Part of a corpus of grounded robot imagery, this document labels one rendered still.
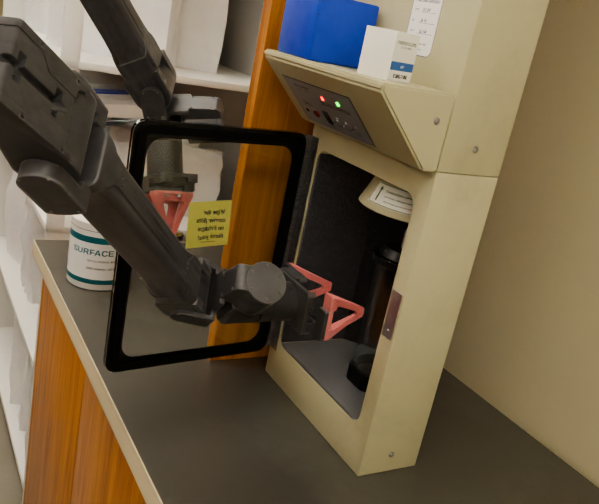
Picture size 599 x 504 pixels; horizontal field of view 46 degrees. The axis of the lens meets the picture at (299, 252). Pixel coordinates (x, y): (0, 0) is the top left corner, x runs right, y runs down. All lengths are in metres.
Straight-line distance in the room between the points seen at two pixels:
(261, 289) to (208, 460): 0.30
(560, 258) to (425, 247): 0.43
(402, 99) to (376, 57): 0.08
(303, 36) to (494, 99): 0.28
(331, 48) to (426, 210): 0.27
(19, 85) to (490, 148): 0.62
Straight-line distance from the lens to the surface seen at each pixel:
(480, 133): 0.95
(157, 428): 1.12
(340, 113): 1.00
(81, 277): 1.55
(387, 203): 1.04
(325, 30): 1.01
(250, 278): 0.89
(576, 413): 1.34
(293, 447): 1.13
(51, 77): 0.61
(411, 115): 0.87
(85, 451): 1.48
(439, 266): 0.98
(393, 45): 0.90
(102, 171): 0.66
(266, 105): 1.19
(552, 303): 1.35
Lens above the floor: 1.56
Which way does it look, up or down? 18 degrees down
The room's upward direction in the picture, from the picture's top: 12 degrees clockwise
